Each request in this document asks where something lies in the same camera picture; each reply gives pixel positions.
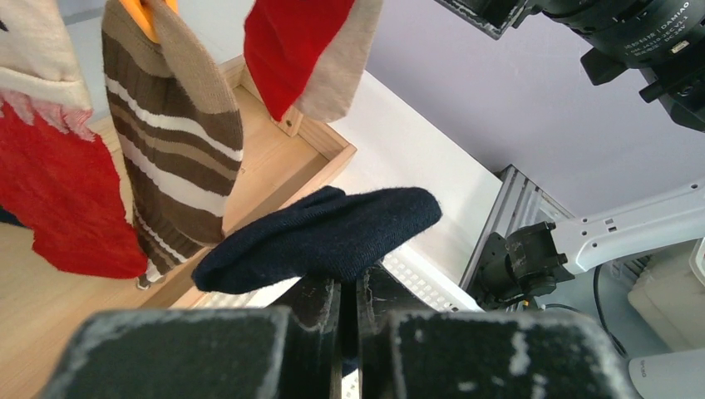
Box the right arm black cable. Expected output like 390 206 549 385
542 264 629 359

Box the wooden hanger stand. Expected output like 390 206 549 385
1 57 356 398

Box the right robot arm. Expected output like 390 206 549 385
445 0 704 310

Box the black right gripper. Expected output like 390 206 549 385
442 0 704 132

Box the white perforated plastic basket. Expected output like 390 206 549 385
192 242 486 399

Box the navy sock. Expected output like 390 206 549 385
191 186 442 294

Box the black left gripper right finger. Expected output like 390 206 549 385
356 265 637 398

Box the brown striped sock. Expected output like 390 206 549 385
101 1 244 289

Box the red sock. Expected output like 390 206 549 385
1 1 147 279
244 0 383 123

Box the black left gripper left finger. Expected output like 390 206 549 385
41 277 341 398

